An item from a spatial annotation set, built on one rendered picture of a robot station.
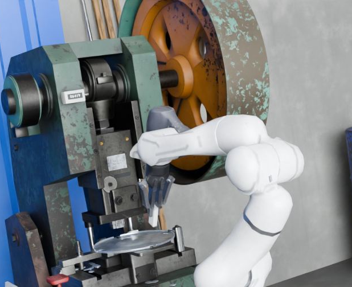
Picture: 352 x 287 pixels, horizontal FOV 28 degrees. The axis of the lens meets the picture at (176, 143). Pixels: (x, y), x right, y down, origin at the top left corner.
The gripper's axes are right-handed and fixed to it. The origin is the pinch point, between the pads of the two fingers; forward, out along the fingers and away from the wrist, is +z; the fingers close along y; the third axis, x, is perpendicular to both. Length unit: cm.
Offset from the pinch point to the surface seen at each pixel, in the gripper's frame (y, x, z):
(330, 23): 223, 158, 0
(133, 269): -3.9, 3.6, 22.7
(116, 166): -0.2, 26.7, -4.9
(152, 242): 3.4, 4.6, 14.3
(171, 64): 33, 49, -32
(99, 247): -10.5, 16.4, 20.0
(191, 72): 36, 39, -31
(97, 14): 57, 163, -17
